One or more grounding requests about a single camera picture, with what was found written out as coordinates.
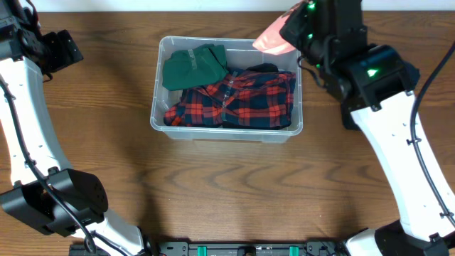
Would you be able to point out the navy folded garment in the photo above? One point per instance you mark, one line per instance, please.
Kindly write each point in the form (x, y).
(414, 75)

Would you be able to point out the dark green garment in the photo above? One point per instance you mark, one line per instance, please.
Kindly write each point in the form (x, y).
(204, 65)

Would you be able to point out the pink garment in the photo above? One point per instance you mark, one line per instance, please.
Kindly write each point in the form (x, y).
(270, 41)

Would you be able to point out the clear plastic storage bin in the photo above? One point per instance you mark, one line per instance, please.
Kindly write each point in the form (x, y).
(240, 53)

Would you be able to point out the red navy plaid shirt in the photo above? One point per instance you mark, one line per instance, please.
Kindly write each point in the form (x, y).
(244, 99)

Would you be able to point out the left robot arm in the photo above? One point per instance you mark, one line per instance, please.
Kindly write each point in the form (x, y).
(47, 193)

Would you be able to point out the black folded garment with tape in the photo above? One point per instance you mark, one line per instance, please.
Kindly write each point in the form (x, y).
(347, 120)

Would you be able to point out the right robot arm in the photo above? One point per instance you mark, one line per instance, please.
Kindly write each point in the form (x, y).
(375, 88)

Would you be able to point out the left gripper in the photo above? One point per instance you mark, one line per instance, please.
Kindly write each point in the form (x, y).
(66, 50)

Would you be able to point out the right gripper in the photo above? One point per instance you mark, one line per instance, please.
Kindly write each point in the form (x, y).
(301, 32)

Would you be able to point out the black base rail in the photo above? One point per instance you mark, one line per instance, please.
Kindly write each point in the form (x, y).
(182, 248)

